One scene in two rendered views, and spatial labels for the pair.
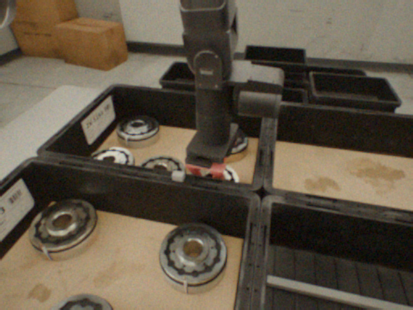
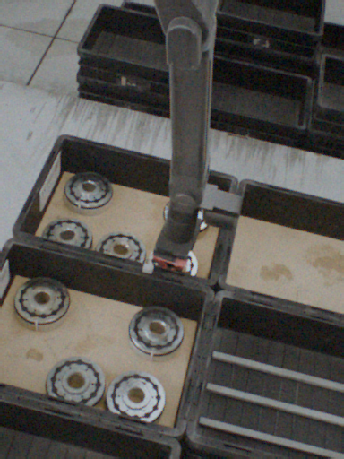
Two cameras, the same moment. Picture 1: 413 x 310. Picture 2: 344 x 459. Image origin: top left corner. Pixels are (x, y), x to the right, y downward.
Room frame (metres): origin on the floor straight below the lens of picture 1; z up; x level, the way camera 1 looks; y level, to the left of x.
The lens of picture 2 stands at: (-0.42, 0.14, 1.94)
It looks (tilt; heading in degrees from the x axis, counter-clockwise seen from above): 50 degrees down; 350
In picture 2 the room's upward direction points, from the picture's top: 11 degrees clockwise
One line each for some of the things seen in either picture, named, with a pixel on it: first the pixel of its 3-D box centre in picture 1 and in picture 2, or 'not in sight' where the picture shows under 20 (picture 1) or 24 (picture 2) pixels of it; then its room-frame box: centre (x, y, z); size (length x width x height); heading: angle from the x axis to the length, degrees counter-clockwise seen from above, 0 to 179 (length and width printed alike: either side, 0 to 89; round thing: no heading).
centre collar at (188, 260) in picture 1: (193, 249); (157, 328); (0.24, 0.02, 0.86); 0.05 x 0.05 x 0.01
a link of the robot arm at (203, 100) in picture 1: (218, 94); (188, 204); (0.39, -0.02, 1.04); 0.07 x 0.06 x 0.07; 78
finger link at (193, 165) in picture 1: (209, 165); (172, 255); (0.38, -0.01, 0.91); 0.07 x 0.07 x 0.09; 71
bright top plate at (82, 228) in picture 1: (64, 223); (42, 299); (0.30, 0.23, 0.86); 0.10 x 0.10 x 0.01
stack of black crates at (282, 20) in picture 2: (269, 86); (259, 52); (1.85, -0.45, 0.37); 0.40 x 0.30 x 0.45; 78
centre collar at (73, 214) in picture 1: (62, 220); (42, 298); (0.30, 0.23, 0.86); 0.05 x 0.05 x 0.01
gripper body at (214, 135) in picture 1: (213, 127); (180, 225); (0.40, -0.02, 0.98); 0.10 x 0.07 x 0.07; 161
